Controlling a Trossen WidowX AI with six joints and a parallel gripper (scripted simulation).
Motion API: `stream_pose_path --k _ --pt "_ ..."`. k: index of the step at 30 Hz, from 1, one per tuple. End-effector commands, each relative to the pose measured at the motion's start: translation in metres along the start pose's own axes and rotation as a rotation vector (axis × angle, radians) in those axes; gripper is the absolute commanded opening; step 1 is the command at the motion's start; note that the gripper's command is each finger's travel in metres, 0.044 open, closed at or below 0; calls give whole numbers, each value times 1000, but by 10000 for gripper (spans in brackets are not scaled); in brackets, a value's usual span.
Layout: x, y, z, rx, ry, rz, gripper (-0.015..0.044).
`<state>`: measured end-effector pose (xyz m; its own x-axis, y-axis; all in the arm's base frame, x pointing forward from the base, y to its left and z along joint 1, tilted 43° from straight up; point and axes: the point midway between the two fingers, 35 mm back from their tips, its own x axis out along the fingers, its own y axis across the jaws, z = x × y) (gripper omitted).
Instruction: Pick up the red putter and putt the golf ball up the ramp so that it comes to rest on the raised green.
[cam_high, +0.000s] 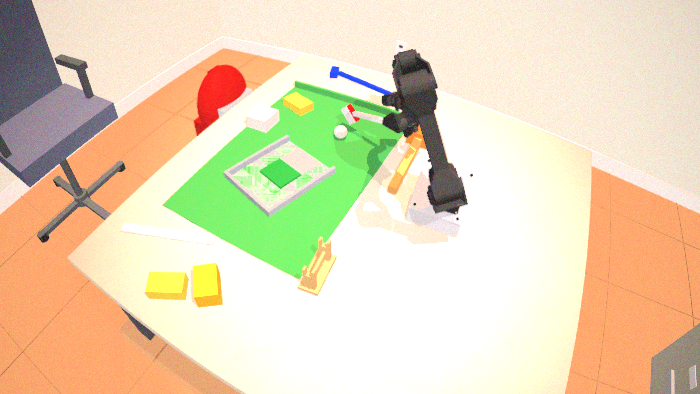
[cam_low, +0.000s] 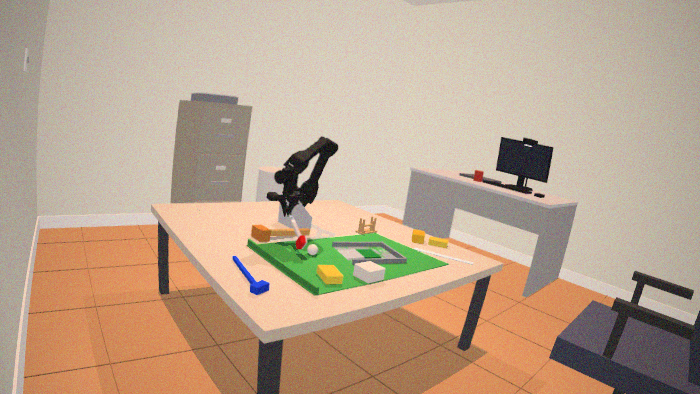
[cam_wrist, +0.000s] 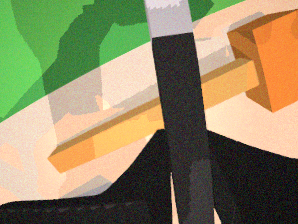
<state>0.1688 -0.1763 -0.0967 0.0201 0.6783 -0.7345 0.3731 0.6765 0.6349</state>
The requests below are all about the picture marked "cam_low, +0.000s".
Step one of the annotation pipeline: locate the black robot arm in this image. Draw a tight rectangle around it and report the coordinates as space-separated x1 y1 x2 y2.
274 136 338 207

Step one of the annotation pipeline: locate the green flat mat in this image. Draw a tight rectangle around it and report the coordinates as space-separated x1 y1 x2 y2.
246 233 449 296

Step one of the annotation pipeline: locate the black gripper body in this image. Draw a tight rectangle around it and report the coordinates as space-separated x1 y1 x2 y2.
267 182 311 203

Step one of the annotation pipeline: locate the yellow rectangular block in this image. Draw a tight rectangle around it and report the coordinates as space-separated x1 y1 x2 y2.
412 229 425 244
428 236 448 248
317 265 343 284

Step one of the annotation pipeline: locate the blue putter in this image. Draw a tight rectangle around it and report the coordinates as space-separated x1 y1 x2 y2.
232 256 270 295

